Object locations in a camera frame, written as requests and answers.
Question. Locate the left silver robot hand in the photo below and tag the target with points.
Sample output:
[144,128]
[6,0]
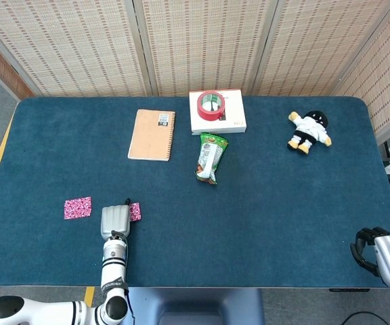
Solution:
[114,221]

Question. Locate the pink patterned block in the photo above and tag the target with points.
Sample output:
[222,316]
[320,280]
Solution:
[135,212]
[78,208]

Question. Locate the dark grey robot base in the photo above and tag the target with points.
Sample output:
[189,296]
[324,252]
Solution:
[191,304]

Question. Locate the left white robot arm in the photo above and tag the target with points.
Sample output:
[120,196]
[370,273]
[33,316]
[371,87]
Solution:
[113,267]

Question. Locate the table height control panel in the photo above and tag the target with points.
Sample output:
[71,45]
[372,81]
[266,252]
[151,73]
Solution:
[350,289]

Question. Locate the brown spiral notebook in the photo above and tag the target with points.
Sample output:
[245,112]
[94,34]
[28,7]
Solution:
[151,135]

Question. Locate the green snack bag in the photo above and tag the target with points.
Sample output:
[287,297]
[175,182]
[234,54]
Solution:
[210,157]

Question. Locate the blue felt table mat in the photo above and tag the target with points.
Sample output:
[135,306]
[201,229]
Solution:
[249,220]

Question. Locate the red tape roll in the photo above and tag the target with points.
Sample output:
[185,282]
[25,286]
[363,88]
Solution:
[200,111]

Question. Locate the black and white plush doll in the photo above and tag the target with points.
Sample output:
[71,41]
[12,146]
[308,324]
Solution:
[310,130]

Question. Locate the white flat box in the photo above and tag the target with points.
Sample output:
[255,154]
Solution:
[234,115]

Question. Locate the woven bamboo screen panel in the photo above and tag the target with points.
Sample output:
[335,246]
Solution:
[73,47]
[384,74]
[317,44]
[205,44]

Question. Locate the brown woven screen panel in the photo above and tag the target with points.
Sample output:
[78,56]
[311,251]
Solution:
[2,67]

